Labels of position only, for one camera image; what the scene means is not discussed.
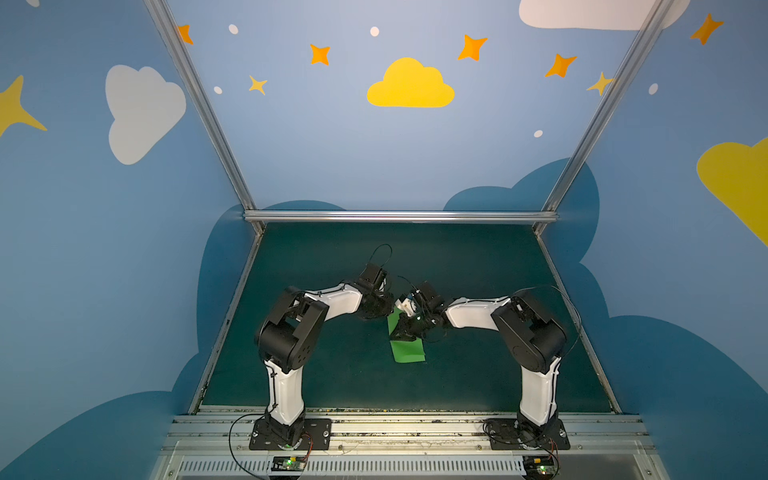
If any green square paper sheet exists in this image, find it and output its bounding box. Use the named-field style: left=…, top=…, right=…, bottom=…
left=387, top=309, right=426, bottom=364

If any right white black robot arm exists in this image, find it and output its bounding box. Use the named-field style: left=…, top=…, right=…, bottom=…
left=390, top=282, right=570, bottom=450

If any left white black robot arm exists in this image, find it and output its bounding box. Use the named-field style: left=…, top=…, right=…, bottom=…
left=255, top=262, right=394, bottom=448

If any left green circuit board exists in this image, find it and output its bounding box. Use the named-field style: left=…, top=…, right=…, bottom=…
left=270, top=456, right=307, bottom=473

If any green circuit board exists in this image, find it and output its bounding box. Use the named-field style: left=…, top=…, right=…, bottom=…
left=270, top=456, right=307, bottom=473
left=523, top=456, right=558, bottom=480

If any right green circuit board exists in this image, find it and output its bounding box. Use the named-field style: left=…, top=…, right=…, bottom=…
left=523, top=456, right=558, bottom=480

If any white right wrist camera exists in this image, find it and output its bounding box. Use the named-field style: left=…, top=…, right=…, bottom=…
left=395, top=295, right=419, bottom=317

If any aluminium back frame rail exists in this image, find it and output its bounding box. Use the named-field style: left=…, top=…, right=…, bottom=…
left=244, top=210, right=558, bottom=224

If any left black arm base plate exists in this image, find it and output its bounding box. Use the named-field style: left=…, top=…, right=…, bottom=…
left=248, top=417, right=332, bottom=451

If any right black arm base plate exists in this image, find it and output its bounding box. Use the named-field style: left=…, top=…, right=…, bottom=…
left=483, top=418, right=571, bottom=450

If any aluminium right floor rail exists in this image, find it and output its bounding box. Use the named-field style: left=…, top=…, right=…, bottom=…
left=534, top=233, right=623, bottom=414

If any aluminium floor rail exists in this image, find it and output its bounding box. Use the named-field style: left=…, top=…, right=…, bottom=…
left=534, top=233, right=623, bottom=414
left=187, top=233, right=263, bottom=415

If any aluminium left floor rail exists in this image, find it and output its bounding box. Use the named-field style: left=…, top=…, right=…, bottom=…
left=187, top=233, right=263, bottom=415

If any aluminium right frame post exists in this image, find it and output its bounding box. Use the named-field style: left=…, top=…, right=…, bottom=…
left=541, top=0, right=675, bottom=223

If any aluminium frame post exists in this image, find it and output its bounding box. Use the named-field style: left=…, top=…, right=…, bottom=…
left=144, top=0, right=257, bottom=213
left=541, top=0, right=675, bottom=223

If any aluminium left frame post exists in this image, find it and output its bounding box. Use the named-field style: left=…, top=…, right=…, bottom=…
left=144, top=0, right=257, bottom=213

